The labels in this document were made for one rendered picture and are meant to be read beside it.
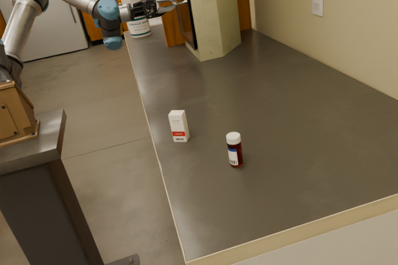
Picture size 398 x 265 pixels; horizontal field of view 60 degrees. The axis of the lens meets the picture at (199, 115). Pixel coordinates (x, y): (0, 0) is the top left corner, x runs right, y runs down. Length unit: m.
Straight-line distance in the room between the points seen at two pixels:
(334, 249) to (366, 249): 0.08
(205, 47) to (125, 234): 1.17
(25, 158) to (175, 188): 0.53
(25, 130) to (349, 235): 0.98
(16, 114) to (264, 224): 0.85
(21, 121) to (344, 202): 0.96
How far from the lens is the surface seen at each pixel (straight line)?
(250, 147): 0.90
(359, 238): 0.80
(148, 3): 1.54
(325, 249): 0.77
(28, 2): 1.61
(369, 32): 1.22
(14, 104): 1.21
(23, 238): 1.42
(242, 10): 1.99
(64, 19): 6.46
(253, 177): 0.80
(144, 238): 2.08
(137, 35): 2.25
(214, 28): 1.56
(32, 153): 1.16
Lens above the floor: 1.43
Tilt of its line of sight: 27 degrees down
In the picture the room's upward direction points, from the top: 10 degrees counter-clockwise
